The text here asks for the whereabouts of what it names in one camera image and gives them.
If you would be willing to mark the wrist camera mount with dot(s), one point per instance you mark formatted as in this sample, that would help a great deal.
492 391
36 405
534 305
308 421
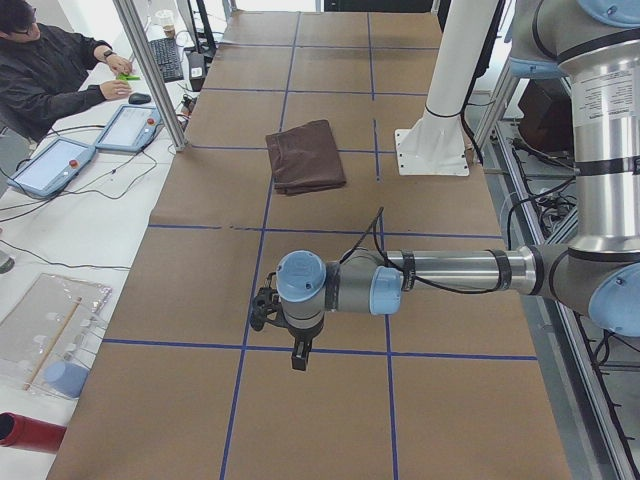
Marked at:
266 307

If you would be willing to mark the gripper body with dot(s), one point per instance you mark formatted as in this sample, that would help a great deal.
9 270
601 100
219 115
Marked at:
301 335

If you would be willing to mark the paper coffee cup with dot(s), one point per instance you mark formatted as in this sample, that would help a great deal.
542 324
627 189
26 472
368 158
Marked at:
165 19

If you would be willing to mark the brown paper table cover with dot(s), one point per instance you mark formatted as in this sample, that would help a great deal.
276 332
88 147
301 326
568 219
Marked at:
183 388

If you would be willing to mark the blue cup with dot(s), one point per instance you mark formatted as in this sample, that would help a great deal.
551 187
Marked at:
66 377

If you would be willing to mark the clear acrylic rack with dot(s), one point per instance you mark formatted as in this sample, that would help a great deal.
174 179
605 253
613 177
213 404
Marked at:
28 328

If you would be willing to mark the aluminium frame post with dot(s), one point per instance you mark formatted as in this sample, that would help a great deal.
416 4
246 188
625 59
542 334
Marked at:
135 33

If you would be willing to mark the black keyboard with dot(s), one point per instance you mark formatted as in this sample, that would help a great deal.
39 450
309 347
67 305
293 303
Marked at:
166 53

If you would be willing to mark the computer mouse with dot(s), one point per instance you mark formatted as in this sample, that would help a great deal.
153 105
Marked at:
139 99

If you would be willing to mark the wooden dowel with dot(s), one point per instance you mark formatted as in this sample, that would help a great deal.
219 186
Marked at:
47 351

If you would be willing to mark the brown t-shirt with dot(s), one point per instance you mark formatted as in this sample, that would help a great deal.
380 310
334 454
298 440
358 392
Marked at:
305 159

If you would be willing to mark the person in black jacket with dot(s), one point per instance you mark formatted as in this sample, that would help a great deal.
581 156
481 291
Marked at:
43 68

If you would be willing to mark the red cylinder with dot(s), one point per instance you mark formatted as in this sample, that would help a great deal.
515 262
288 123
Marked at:
26 433

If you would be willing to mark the teach pendant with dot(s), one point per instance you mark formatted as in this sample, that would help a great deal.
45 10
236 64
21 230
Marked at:
130 130
52 169

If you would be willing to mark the far teach pendant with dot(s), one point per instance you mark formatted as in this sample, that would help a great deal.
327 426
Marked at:
130 130

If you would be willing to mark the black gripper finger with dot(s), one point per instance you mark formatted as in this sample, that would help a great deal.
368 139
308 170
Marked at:
300 354

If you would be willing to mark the near teach pendant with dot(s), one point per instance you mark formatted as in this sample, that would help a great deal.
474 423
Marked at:
52 169

